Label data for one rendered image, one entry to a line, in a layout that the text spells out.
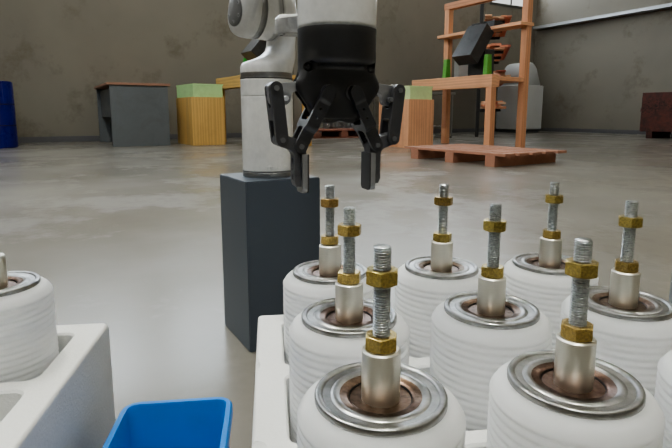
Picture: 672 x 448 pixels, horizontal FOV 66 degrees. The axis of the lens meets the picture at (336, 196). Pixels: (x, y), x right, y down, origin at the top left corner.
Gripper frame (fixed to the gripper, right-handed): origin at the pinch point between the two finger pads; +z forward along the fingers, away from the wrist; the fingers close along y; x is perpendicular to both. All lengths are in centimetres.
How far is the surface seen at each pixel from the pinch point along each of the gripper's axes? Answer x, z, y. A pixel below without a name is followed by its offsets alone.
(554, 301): -9.2, 12.1, 19.9
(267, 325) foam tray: 5.4, 16.9, -6.0
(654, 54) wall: 718, -116, 909
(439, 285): -6.3, 10.1, 8.4
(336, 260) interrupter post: -1.1, 8.2, -0.3
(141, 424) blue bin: 4.0, 25.1, -19.5
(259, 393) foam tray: -8.3, 16.8, -9.7
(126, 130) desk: 658, 20, -43
